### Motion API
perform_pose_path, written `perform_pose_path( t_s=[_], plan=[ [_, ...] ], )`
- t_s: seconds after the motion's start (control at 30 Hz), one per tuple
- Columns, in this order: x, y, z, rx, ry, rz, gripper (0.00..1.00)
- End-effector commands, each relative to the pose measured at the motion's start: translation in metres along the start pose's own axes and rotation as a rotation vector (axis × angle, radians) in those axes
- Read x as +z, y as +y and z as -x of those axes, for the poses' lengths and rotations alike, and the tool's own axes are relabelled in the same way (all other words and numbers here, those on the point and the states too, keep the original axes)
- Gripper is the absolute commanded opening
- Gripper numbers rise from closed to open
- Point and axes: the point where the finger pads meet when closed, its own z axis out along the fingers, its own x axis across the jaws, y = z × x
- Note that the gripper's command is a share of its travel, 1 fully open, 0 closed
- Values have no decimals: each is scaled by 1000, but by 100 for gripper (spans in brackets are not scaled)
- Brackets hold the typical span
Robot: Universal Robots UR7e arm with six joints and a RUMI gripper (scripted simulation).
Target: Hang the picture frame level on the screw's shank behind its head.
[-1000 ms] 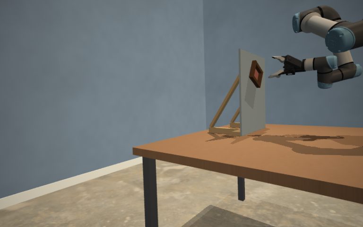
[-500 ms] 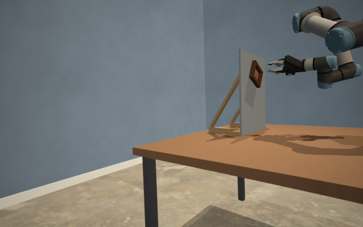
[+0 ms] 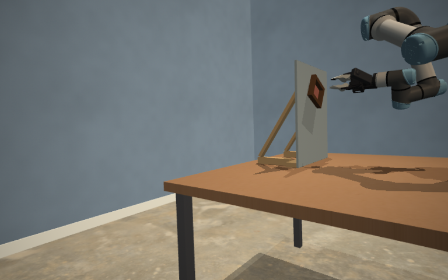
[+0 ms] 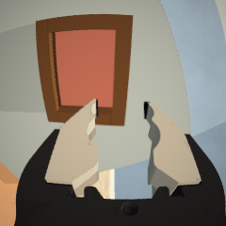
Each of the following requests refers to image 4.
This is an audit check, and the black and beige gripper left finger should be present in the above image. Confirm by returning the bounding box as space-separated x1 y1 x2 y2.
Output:
14 99 99 226

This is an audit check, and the brown picture frame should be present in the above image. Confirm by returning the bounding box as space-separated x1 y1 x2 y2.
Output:
36 14 133 126

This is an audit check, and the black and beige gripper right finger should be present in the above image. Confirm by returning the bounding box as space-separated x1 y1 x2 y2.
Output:
144 101 226 226

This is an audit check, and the grey board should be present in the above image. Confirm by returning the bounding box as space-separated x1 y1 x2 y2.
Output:
0 0 191 179

